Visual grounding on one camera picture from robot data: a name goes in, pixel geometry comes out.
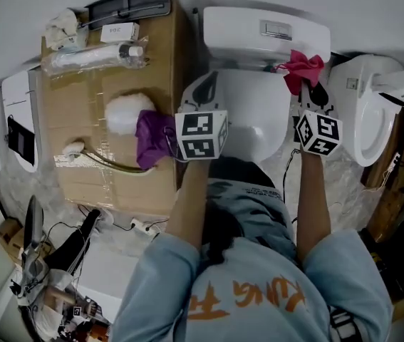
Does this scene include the person's right forearm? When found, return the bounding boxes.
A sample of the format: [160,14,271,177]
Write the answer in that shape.
[296,151,332,266]

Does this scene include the person's light blue shirt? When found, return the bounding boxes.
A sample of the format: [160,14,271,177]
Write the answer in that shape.
[110,178,393,342]

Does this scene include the white power strip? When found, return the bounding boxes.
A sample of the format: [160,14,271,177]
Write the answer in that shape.
[130,217,162,237]

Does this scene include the person's black trousers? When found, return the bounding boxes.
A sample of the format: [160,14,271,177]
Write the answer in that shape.
[208,155,276,188]

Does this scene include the white fluffy ball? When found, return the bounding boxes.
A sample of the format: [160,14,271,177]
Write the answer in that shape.
[104,93,155,135]

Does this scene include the white toilet with raised lid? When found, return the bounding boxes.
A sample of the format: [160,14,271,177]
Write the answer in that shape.
[328,53,404,169]

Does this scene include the grey plastic tray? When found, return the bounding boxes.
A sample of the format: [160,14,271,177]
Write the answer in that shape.
[83,0,172,21]

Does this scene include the plastic-wrapped white tube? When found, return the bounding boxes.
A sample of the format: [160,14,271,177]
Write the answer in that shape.
[41,44,120,74]

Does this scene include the black panel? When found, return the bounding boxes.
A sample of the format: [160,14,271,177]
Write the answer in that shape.
[7,115,36,163]

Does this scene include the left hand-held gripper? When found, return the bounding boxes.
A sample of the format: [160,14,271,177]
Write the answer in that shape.
[175,71,230,162]

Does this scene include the white toilet with tank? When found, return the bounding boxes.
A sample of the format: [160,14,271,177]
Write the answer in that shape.
[202,6,332,163]

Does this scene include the cream rag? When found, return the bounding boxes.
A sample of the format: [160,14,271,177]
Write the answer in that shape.
[43,8,80,49]

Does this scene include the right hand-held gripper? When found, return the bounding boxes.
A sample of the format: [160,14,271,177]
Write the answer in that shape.
[296,83,343,156]

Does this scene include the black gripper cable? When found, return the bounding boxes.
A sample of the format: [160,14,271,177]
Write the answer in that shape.
[281,147,302,202]

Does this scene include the white toilet with flat lid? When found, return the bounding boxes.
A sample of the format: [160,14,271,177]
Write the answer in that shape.
[1,70,42,173]

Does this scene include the brown wooden platform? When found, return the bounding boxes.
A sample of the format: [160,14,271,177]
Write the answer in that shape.
[360,108,404,242]

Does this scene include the small cardboard box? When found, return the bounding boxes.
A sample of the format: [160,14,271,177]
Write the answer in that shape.
[0,217,24,249]

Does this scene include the person's left forearm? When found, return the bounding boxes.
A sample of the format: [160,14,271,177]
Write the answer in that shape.
[165,158,212,252]

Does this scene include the large cardboard box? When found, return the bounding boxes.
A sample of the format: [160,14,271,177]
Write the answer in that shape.
[41,0,188,217]

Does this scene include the purple cloth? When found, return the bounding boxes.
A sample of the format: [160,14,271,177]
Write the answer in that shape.
[135,109,180,169]

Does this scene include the pink cloth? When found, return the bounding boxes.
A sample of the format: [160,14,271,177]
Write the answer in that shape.
[271,49,326,95]

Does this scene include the white blue packet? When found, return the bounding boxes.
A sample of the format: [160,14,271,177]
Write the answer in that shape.
[53,26,88,49]

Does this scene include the black white harness strap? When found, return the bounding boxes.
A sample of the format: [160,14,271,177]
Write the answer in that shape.
[329,304,363,342]

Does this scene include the small white box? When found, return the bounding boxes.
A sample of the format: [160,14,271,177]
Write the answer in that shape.
[100,22,140,43]

